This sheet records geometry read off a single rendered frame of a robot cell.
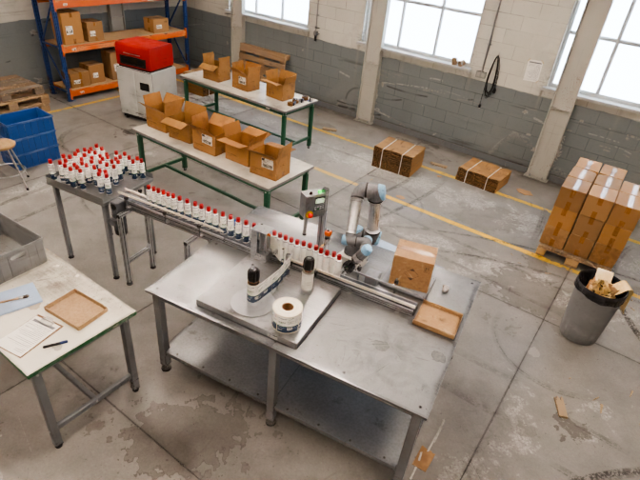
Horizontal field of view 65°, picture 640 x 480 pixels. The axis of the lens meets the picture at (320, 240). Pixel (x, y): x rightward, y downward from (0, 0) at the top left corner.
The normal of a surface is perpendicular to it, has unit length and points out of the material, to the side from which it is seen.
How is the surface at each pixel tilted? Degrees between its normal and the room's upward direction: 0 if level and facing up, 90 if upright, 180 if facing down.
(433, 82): 90
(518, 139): 90
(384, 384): 0
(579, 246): 90
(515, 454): 0
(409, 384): 0
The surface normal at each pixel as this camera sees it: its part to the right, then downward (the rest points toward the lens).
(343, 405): 0.09, -0.81
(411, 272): -0.31, 0.50
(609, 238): -0.60, 0.40
